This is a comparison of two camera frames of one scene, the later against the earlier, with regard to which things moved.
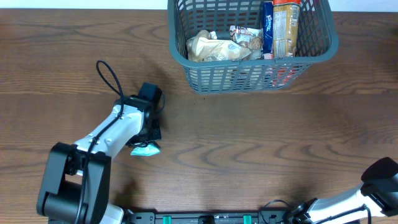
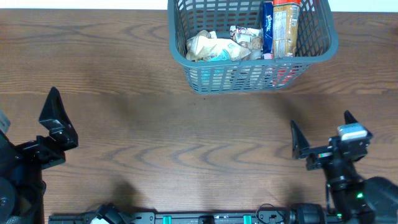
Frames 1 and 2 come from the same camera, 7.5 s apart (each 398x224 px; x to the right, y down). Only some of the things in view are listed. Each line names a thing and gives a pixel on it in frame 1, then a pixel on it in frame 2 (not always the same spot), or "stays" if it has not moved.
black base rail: x=169 y=217 stays
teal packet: x=143 y=150 to x=224 y=56
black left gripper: x=157 y=134 to x=61 y=130
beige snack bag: x=204 y=46 stays
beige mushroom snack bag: x=252 y=39 stays
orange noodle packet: x=286 y=14 stays
